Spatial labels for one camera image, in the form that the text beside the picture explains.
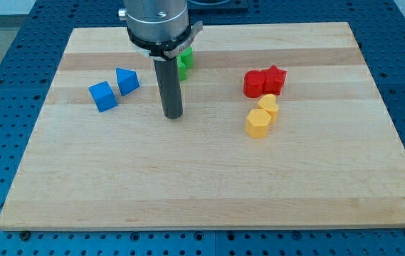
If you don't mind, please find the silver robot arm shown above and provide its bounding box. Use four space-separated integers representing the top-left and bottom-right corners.
118 0 203 61

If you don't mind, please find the red circle block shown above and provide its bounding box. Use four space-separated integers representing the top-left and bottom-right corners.
243 70 265 98

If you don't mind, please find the yellow hexagon block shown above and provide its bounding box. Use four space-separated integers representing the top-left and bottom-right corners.
246 109 272 139

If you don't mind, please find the green block front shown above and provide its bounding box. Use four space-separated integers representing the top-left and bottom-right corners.
177 57 187 81

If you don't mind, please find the green block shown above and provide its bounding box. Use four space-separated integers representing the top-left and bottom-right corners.
177 57 187 81
179 46 194 69

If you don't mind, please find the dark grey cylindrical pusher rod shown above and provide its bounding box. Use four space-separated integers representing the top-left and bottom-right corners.
154 58 183 119

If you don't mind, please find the yellow heart block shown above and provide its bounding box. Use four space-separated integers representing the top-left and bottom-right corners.
258 94 280 124

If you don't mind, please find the green block rear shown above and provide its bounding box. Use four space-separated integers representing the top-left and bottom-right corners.
179 46 194 69

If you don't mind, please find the wooden board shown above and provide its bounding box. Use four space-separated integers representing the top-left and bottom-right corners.
0 22 405 231

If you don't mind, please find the red star block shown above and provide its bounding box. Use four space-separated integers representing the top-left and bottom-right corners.
261 65 288 95

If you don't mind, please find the blue triangle block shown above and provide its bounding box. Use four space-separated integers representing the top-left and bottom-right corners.
116 68 140 97

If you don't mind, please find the blue cube block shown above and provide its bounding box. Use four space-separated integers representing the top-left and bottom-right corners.
88 81 117 112

